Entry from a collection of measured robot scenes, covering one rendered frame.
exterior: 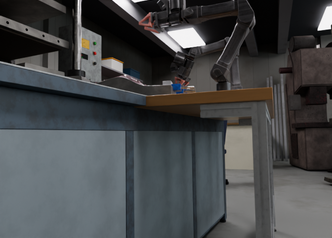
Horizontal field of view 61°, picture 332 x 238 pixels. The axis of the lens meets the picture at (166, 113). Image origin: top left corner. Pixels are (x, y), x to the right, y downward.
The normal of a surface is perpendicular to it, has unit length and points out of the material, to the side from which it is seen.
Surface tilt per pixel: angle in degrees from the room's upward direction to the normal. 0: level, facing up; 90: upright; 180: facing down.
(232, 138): 90
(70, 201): 90
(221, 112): 90
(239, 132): 90
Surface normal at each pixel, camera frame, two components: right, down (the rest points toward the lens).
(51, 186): 0.90, -0.05
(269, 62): -0.36, -0.07
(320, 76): -0.12, -0.04
